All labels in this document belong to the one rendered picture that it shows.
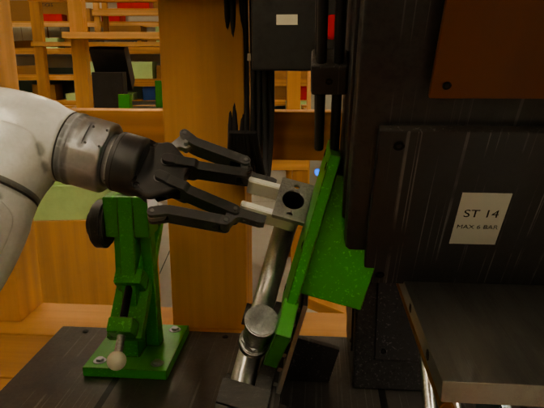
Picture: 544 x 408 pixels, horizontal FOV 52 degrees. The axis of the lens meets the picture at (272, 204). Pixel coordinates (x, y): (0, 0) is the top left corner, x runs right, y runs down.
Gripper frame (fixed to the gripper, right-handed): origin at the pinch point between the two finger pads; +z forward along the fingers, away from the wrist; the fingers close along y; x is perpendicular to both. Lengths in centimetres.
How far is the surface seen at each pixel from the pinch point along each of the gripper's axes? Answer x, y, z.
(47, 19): 649, 601, -461
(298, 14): -4.9, 28.0, -3.8
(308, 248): -7.0, -8.1, 5.2
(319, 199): -10.9, -4.2, 4.7
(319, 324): 42.0, 1.5, 14.2
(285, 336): -2.7, -16.5, 5.2
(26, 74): 717, 529, -482
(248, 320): -0.1, -15.0, 1.0
